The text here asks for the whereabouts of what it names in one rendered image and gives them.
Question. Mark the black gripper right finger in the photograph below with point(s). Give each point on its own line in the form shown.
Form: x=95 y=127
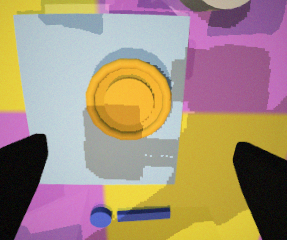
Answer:
x=263 y=179

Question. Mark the orange round plate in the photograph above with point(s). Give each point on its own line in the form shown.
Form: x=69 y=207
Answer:
x=128 y=99

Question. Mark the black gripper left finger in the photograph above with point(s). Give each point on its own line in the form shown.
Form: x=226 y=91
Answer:
x=21 y=166

